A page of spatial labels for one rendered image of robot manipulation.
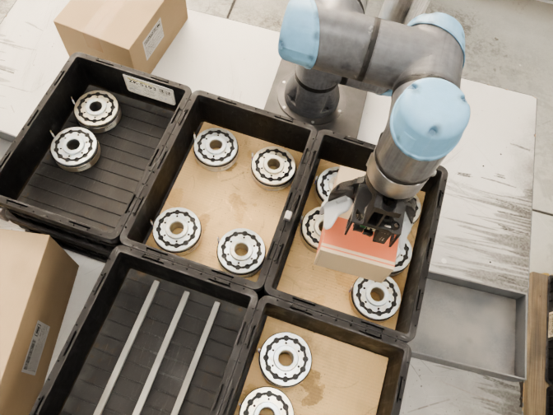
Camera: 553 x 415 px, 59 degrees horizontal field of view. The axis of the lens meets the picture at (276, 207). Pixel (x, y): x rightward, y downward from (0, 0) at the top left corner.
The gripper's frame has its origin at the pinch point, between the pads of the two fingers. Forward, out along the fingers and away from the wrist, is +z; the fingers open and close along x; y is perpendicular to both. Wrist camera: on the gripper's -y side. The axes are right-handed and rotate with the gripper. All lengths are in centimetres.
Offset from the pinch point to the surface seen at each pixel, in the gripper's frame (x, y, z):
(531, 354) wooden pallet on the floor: 80, -13, 96
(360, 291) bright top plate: 5.9, 4.7, 23.6
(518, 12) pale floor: 73, -194, 111
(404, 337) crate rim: 14.3, 13.1, 16.7
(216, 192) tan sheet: -30.4, -10.0, 26.9
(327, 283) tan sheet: -1.0, 3.9, 26.8
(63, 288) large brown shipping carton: -57, 19, 35
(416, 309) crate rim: 15.9, 7.1, 17.0
